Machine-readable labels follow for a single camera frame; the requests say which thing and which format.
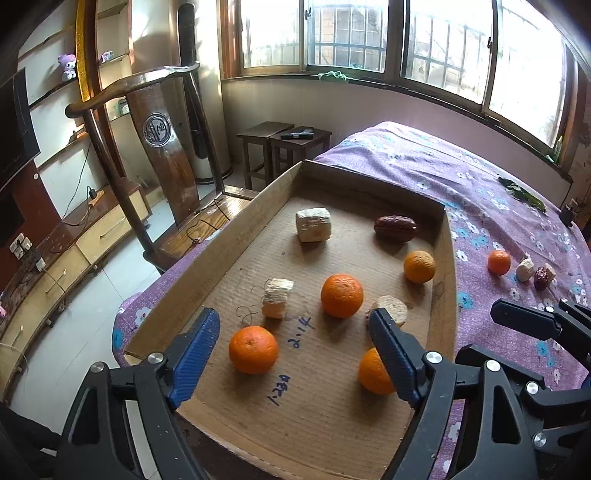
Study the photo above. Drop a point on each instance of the long red date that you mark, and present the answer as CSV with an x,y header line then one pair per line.
x,y
395,227

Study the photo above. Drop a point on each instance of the low television cabinet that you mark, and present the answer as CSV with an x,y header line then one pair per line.
x,y
106,230

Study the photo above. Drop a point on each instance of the green leaf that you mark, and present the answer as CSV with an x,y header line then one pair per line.
x,y
521,194

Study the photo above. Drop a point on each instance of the purple floral tablecloth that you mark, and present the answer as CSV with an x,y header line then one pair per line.
x,y
485,217

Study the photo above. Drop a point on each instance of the dark wooden stool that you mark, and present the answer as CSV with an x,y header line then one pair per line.
x,y
318,136
263,131

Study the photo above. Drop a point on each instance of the black remote control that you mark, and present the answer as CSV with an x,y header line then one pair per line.
x,y
298,134

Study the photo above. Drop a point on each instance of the white wall socket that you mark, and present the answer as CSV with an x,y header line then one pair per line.
x,y
40,264

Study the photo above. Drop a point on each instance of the small toy figure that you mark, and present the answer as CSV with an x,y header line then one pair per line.
x,y
107,56

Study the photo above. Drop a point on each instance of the small black holder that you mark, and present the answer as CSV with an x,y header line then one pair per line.
x,y
567,214

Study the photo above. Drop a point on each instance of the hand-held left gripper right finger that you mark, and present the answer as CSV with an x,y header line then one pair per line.
x,y
392,350

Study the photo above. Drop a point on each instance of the black television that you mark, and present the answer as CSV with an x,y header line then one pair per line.
x,y
14,129

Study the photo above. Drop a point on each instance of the black charger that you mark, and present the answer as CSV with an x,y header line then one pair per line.
x,y
92,194

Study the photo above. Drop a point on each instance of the standing air conditioner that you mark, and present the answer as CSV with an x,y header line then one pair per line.
x,y
203,157

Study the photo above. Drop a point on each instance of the wrinkled red date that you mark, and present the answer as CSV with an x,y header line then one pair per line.
x,y
544,277

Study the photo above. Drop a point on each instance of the shallow cardboard box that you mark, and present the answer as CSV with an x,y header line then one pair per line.
x,y
300,392

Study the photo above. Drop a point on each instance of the dark wooden chair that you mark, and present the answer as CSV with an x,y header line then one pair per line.
x,y
161,138

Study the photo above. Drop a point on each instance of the purple plush toy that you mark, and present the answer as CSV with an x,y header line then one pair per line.
x,y
68,66

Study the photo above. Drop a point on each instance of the barred window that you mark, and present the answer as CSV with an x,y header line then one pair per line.
x,y
351,32

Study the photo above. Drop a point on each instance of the white wall shelf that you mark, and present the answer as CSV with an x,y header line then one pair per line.
x,y
46,99

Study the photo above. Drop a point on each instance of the orange tangerine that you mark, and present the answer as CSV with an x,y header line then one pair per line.
x,y
499,262
253,349
419,266
373,371
341,295

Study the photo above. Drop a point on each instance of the small bottle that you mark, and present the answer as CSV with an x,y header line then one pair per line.
x,y
557,148

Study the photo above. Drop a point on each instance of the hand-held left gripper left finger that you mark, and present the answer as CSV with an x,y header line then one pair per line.
x,y
196,355

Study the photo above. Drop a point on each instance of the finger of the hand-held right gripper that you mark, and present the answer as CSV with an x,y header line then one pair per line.
x,y
526,319
554,401

